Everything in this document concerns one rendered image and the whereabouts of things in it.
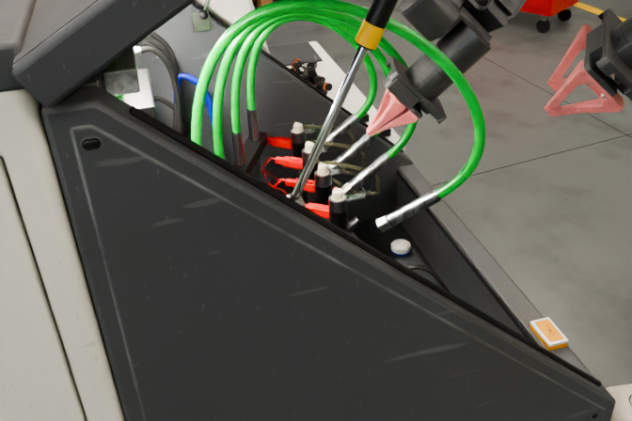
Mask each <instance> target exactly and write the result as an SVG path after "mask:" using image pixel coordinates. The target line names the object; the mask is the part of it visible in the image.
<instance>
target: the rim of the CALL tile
mask: <svg viewBox="0 0 632 421"><path fill-rule="evenodd" d="M540 320H549V321H550V322H551V323H552V324H553V326H554V327H555V328H556V329H557V330H558V332H559V333H560V334H561V335H562V336H563V338H564V339H562V340H558V341H554V342H550V341H549V340H548V339H547V338H546V337H545V335H544V334H543V333H542V331H541V330H540V329H539V328H538V327H537V325H536V324H535V323H534V322H536V321H540ZM530 325H531V326H532V327H533V328H534V329H535V331H536V332H537V333H538V334H539V336H540V337H541V338H542V339H543V341H544V342H545V343H546V344H547V346H548V347H553V346H557V345H560V344H564V343H568V341H569V340H568V339H567V338H566V336H565V335H564V334H563V333H562V332H561V330H560V329H559V328H558V327H557V326H556V325H555V323H554V322H553V321H552V320H551V319H550V318H543V319H539V320H533V321H531V322H530Z"/></svg>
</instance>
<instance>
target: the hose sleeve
mask: <svg viewBox="0 0 632 421"><path fill-rule="evenodd" d="M441 200H442V198H440V197H439V196H438V194H437V192H436V189H433V190H432V191H431V192H428V193H426V194H425V195H422V196H421V197H419V198H417V199H415V200H413V201H411V202H410V203H408V204H406V205H404V206H402V207H400V208H398V209H397V210H394V211H393V212H392V213H390V214H388V215H387V222H388V223H389V224H390V225H391V226H396V225H397V224H399V223H401V222H402V221H405V220H406V219H408V218H410V217H411V216H413V215H415V214H417V213H419V212H421V211H423V210H425V209H427V208H430V207H431V206H432V205H434V204H435V203H437V202H439V201H441Z"/></svg>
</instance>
